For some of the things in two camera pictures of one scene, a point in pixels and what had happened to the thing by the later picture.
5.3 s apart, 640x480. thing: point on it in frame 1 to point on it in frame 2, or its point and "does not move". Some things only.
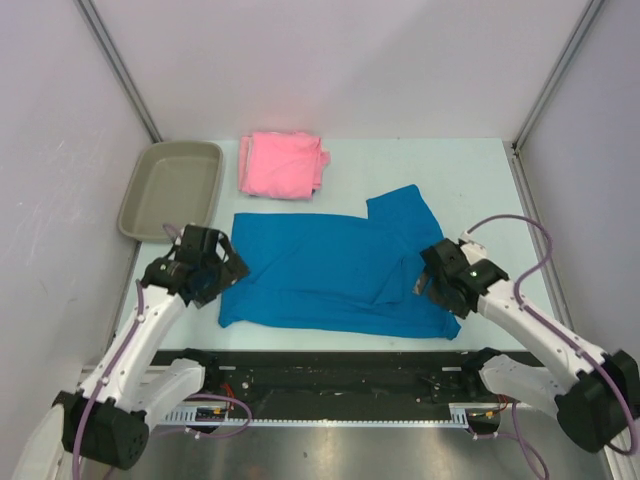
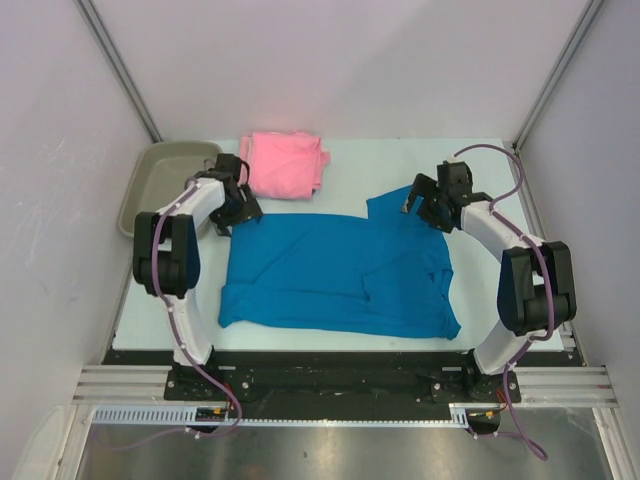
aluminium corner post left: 118,67 does not move
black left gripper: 232,270 to 249,210
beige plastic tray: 178,183 does not move
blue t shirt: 335,274 does not move
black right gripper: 459,309 to 425,187
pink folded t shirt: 281,165 does not move
